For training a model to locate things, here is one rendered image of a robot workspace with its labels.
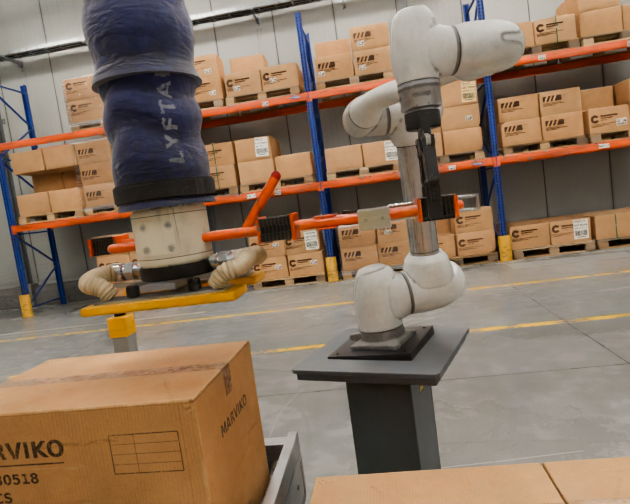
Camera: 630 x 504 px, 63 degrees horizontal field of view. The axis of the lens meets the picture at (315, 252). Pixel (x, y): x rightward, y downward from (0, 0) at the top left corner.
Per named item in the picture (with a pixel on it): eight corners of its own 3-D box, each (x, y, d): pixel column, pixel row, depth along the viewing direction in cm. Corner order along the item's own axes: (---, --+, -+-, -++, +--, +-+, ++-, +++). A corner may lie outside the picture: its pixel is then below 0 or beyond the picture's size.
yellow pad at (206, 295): (80, 318, 108) (76, 295, 107) (104, 307, 117) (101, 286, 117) (236, 301, 103) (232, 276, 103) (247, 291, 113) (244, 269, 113)
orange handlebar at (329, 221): (61, 263, 119) (58, 248, 119) (123, 249, 149) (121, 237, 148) (467, 212, 107) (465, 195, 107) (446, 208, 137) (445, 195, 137)
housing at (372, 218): (359, 231, 110) (356, 210, 110) (359, 229, 117) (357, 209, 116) (391, 227, 109) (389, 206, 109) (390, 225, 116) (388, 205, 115)
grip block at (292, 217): (257, 245, 111) (253, 218, 111) (266, 240, 121) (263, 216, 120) (295, 240, 110) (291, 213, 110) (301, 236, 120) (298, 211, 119)
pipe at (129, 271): (82, 299, 109) (77, 273, 109) (136, 279, 134) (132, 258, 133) (236, 282, 105) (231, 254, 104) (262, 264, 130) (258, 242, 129)
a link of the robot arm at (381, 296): (354, 326, 187) (343, 268, 185) (401, 315, 190) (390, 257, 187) (364, 336, 171) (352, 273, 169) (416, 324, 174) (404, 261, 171)
